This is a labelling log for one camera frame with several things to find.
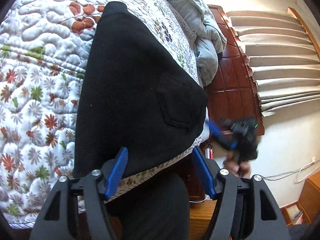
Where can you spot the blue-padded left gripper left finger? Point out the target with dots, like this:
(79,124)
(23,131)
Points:
(58,218)

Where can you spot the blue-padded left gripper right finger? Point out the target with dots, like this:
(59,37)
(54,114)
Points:
(245,208)

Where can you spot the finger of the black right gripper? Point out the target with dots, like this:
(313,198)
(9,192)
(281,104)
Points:
(214,128)

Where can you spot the black pants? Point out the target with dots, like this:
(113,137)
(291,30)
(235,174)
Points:
(136,96)

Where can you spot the person's right hand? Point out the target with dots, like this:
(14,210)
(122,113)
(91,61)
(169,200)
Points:
(242,169)

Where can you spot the red-brown wooden headboard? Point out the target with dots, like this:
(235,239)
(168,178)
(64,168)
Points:
(232,93)

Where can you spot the wooden bedside cabinet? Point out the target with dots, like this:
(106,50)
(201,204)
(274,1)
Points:
(308,202)

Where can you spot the beige pleated curtain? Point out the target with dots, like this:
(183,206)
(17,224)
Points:
(283,56)

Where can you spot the grey crumpled duvet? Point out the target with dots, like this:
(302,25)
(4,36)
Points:
(209,41)

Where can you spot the white floral quilted bedspread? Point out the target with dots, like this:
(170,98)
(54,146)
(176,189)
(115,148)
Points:
(45,45)

